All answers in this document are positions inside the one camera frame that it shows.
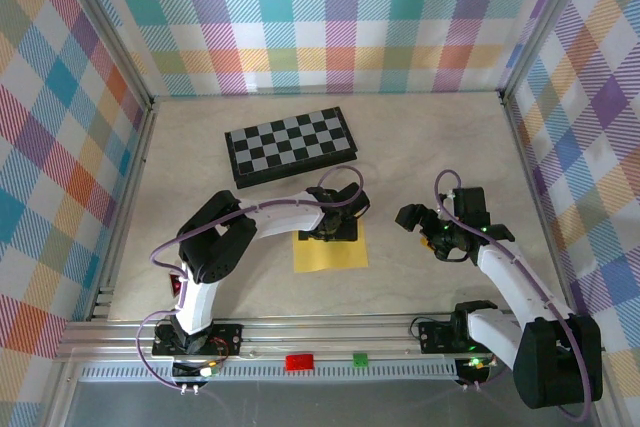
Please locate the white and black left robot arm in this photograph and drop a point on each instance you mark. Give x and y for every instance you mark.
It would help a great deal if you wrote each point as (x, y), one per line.
(285, 219)

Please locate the red warning sticker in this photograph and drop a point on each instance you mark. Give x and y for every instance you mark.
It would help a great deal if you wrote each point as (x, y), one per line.
(176, 286)

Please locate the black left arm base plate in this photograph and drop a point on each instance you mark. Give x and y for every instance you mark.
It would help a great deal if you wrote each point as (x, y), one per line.
(230, 334)

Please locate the yellow paper sheet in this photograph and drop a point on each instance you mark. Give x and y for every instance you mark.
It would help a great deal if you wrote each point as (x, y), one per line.
(330, 257)

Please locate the aluminium side rail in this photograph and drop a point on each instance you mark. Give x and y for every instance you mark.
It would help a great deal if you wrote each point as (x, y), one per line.
(132, 172)
(529, 172)

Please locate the red plastic block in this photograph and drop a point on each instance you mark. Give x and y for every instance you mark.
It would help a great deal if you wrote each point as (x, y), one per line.
(299, 362)

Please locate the grey metal panel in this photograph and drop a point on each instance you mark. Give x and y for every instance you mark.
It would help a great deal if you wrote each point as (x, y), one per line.
(325, 407)

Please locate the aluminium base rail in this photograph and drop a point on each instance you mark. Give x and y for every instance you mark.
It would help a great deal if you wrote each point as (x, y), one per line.
(325, 334)

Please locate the aluminium frame post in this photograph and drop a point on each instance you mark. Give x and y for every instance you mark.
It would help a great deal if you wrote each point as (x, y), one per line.
(109, 29)
(546, 22)

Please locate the small black control board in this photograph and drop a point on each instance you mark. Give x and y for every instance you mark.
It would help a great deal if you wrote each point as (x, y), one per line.
(187, 369)
(472, 369)

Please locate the black and grey chessboard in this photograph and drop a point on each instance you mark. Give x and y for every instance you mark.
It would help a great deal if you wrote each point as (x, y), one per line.
(290, 144)

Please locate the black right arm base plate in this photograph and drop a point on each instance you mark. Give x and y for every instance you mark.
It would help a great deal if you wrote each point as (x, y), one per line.
(435, 337)

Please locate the green plastic block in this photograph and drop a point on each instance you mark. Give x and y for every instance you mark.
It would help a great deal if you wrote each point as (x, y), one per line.
(360, 360)

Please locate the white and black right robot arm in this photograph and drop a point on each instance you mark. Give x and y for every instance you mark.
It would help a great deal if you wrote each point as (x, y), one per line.
(515, 287)

